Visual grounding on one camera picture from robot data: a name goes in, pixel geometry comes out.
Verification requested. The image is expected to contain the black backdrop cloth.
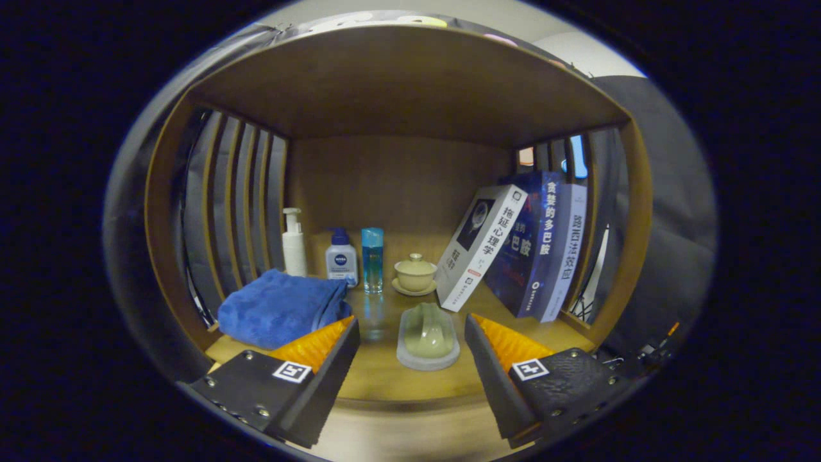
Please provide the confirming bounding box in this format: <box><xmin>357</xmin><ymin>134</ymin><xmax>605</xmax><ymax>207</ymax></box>
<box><xmin>103</xmin><ymin>10</ymin><xmax>718</xmax><ymax>386</ymax></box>

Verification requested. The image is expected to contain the beige lidded teacup with saucer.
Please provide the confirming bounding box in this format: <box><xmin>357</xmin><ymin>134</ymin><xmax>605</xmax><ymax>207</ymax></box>
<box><xmin>391</xmin><ymin>253</ymin><xmax>439</xmax><ymax>297</ymax></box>

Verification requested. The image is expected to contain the white pump bottle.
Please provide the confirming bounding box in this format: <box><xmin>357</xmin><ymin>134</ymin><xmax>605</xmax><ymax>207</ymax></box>
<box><xmin>282</xmin><ymin>207</ymin><xmax>309</xmax><ymax>278</ymax></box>

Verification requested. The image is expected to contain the wooden countertop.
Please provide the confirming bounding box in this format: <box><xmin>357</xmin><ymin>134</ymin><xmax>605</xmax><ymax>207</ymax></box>
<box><xmin>205</xmin><ymin>282</ymin><xmax>597</xmax><ymax>405</ymax></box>

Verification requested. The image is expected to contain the white book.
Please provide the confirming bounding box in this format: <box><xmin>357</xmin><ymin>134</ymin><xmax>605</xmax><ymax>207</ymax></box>
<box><xmin>435</xmin><ymin>184</ymin><xmax>529</xmax><ymax>313</ymax></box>

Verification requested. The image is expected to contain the pale green ceramic ornament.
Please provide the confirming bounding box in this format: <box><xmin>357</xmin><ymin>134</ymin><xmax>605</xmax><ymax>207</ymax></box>
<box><xmin>396</xmin><ymin>302</ymin><xmax>461</xmax><ymax>372</ymax></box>

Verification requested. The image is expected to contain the dark equipment with orange parts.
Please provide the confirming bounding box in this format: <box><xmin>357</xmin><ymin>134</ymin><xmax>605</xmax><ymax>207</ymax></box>
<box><xmin>597</xmin><ymin>321</ymin><xmax>681</xmax><ymax>373</ymax></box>

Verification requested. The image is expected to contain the folded blue towel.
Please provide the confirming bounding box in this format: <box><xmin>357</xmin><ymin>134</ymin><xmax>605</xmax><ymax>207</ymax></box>
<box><xmin>217</xmin><ymin>268</ymin><xmax>353</xmax><ymax>350</ymax></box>

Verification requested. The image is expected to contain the black light stand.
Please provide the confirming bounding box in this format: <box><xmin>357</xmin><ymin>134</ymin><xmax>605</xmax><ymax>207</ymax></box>
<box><xmin>571</xmin><ymin>225</ymin><xmax>610</xmax><ymax>321</ymax></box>

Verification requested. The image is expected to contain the blue glass bottle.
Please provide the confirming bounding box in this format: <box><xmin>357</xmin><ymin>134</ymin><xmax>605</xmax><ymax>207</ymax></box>
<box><xmin>360</xmin><ymin>227</ymin><xmax>385</xmax><ymax>295</ymax></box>

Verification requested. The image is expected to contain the dark blue book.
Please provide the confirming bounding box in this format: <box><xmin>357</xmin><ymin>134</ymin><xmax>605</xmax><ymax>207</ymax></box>
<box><xmin>484</xmin><ymin>170</ymin><xmax>565</xmax><ymax>319</ymax></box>

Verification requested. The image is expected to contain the lavender book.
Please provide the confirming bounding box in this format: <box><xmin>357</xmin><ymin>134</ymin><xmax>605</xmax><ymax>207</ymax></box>
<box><xmin>539</xmin><ymin>184</ymin><xmax>588</xmax><ymax>323</ymax></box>

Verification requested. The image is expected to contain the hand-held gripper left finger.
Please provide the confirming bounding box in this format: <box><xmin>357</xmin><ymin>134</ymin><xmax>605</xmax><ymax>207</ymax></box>
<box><xmin>176</xmin><ymin>316</ymin><xmax>361</xmax><ymax>450</ymax></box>

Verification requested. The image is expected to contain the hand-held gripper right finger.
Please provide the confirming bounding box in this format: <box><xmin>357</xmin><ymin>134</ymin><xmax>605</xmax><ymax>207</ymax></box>
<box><xmin>464</xmin><ymin>313</ymin><xmax>632</xmax><ymax>450</ymax></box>

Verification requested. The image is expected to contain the white bottle with blue cap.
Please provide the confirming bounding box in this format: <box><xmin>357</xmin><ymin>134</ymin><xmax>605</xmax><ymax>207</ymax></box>
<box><xmin>325</xmin><ymin>227</ymin><xmax>359</xmax><ymax>287</ymax></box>

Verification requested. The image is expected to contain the wooden cabinet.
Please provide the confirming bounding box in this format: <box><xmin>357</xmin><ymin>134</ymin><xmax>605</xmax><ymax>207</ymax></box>
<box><xmin>144</xmin><ymin>24</ymin><xmax>654</xmax><ymax>411</ymax></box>

